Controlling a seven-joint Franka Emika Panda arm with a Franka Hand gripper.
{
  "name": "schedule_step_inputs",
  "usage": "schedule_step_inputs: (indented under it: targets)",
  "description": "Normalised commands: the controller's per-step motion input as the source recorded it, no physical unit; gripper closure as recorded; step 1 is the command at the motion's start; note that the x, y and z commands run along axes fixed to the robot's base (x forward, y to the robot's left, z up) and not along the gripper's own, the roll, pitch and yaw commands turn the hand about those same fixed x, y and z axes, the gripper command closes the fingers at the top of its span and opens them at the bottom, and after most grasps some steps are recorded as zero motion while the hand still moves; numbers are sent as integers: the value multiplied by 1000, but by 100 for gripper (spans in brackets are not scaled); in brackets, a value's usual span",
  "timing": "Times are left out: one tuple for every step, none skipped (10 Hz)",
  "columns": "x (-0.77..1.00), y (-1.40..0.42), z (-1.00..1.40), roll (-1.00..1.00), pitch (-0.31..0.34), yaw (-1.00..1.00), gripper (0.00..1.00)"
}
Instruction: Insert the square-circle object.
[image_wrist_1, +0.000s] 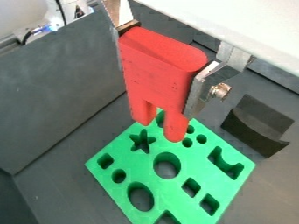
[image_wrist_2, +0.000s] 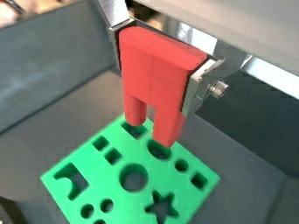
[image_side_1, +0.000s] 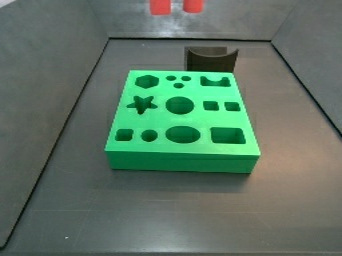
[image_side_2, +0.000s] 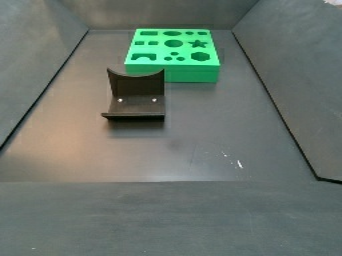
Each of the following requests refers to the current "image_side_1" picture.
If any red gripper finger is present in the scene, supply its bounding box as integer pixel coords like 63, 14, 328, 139
149, 0, 171, 15
183, 0, 204, 13

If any black curved foam piece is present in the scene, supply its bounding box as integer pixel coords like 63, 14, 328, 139
184, 46, 239, 73

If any green shape sorter block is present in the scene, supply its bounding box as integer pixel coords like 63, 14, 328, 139
104, 70, 260, 173

